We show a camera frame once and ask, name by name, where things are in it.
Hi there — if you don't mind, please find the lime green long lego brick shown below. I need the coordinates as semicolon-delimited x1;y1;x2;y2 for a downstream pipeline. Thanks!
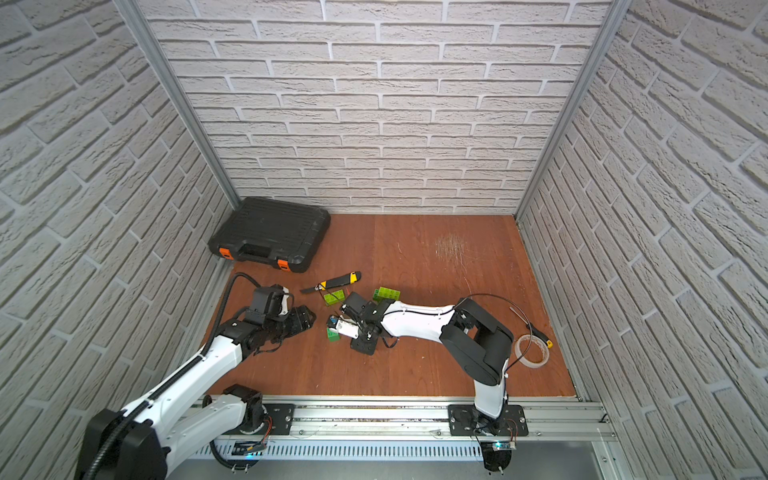
322;289;346;306

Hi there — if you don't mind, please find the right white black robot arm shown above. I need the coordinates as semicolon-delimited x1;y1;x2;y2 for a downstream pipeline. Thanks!
327;293;514;420

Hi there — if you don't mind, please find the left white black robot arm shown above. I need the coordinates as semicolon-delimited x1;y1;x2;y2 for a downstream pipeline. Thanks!
74;285;316;479

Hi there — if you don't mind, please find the green square lego brick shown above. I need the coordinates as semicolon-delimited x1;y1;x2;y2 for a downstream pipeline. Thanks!
326;328;340;342

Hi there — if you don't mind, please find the yellow black utility knife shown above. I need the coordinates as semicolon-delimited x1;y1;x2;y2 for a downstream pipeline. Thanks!
301;271;362;294

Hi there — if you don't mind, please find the black plastic tool case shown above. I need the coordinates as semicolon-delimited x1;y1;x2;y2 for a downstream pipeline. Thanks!
208;197;331;273

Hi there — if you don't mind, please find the clear tape roll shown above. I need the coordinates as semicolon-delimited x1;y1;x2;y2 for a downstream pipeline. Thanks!
514;334;550;369

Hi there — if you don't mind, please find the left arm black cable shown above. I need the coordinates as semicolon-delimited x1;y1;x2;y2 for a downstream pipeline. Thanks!
80;271;265;480

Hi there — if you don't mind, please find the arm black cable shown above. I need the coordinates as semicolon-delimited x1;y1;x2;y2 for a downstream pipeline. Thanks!
449;292;536;373
80;271;265;480

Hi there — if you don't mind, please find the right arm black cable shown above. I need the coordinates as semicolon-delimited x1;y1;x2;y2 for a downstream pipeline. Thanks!
449;292;536;373

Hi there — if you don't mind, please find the yellow handled screwdriver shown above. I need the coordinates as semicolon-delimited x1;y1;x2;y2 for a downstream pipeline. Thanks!
509;305;553;349

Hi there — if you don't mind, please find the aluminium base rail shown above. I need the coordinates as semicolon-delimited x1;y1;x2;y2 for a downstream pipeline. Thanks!
119;392;619;463

